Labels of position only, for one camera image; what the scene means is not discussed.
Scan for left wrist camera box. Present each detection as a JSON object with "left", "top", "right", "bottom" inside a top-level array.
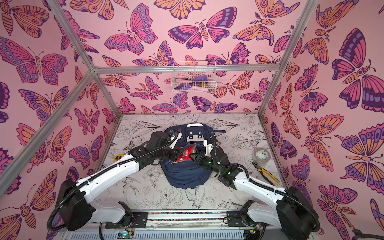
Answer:
[{"left": 170, "top": 132, "right": 183, "bottom": 150}]

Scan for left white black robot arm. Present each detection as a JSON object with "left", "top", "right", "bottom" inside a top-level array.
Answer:
[{"left": 47, "top": 131, "right": 182, "bottom": 232}]

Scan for yellow handled pliers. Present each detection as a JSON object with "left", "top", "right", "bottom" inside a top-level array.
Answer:
[{"left": 252, "top": 163, "right": 280, "bottom": 186}]

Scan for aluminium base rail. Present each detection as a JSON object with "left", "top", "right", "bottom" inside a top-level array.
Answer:
[{"left": 58, "top": 209, "right": 313, "bottom": 240}]

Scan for navy blue student backpack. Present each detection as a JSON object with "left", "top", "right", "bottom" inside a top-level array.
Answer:
[{"left": 160, "top": 123, "right": 226, "bottom": 190}]

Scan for clear tape roll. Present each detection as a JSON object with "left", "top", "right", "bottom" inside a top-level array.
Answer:
[{"left": 252, "top": 148, "right": 272, "bottom": 166}]

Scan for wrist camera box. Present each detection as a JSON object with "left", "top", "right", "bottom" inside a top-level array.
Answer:
[
  {"left": 170, "top": 132, "right": 183, "bottom": 150},
  {"left": 203, "top": 140, "right": 214, "bottom": 157}
]

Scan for red thin booklet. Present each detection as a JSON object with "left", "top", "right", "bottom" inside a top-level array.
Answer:
[{"left": 175, "top": 145, "right": 197, "bottom": 164}]

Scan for white wire wall basket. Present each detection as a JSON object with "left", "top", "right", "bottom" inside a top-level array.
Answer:
[{"left": 170, "top": 60, "right": 218, "bottom": 94}]

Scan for yellow tape measure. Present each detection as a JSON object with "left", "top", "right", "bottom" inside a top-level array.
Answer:
[{"left": 114, "top": 155, "right": 124, "bottom": 162}]

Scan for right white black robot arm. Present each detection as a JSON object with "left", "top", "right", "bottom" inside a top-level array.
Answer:
[{"left": 189, "top": 150, "right": 321, "bottom": 240}]

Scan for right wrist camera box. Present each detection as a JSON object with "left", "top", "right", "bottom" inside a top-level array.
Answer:
[{"left": 203, "top": 140, "right": 214, "bottom": 157}]

